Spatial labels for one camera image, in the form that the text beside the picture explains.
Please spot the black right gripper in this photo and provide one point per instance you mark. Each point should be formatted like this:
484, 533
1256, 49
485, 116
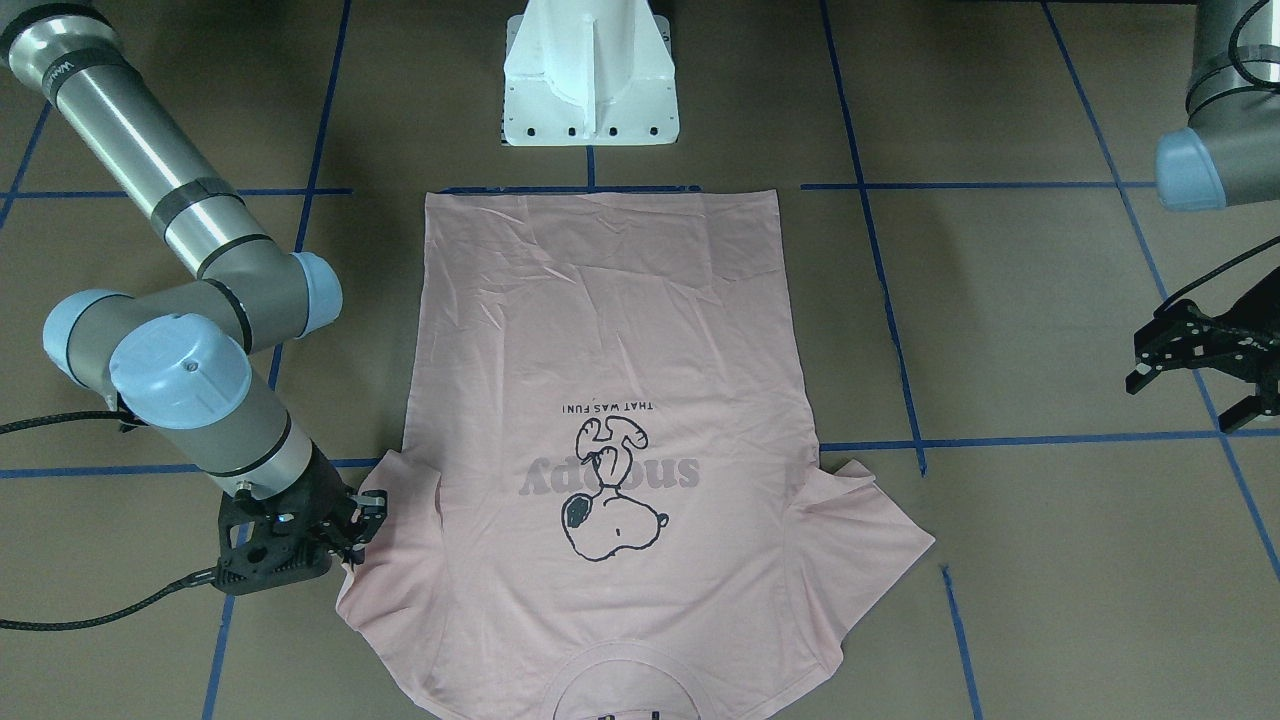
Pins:
326, 487

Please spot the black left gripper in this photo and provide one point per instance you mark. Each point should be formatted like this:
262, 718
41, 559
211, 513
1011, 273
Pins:
1262, 352

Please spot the pink Snoopy t-shirt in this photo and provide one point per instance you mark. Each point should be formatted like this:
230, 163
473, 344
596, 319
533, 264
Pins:
608, 502

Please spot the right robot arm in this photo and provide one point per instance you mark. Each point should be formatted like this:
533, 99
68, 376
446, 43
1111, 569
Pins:
179, 359

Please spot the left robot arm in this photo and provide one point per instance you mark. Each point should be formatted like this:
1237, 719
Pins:
1227, 155

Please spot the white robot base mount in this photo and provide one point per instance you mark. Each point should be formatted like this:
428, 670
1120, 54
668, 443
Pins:
589, 73

